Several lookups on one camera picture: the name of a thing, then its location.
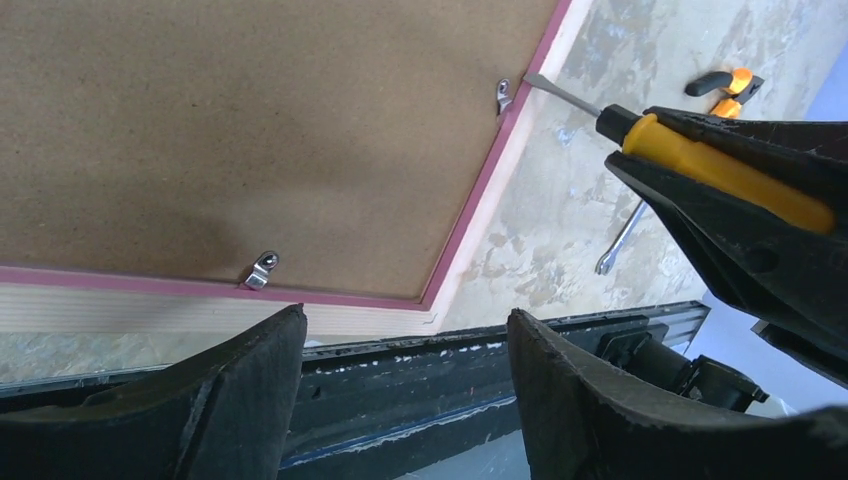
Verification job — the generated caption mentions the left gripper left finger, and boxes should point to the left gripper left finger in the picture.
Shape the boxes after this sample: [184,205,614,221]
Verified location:
[1,304,307,479]

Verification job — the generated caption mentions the silver combination wrench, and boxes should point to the silver combination wrench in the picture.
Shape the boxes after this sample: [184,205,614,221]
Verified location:
[594,200,647,276]

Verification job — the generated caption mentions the orange black pliers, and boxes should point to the orange black pliers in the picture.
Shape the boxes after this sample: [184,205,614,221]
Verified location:
[684,68,765,119]

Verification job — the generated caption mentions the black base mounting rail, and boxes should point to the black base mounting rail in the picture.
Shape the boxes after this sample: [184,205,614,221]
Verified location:
[0,299,711,480]

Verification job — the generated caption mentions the pink picture frame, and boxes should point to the pink picture frame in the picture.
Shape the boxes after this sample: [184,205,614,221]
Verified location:
[1,1,590,337]

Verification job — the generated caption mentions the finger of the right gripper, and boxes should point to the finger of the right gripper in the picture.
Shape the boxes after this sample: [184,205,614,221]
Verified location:
[605,153,847,362]
[647,107,847,216]

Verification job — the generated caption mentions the yellow handled screwdriver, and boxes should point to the yellow handled screwdriver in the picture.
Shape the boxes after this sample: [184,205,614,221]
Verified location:
[523,73,837,234]

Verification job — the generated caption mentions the metal frame retaining clip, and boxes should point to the metal frame retaining clip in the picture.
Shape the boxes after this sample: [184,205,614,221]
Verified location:
[240,250,280,291]

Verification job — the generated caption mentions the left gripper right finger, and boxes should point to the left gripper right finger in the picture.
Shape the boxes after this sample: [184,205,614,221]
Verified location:
[507,309,847,479]

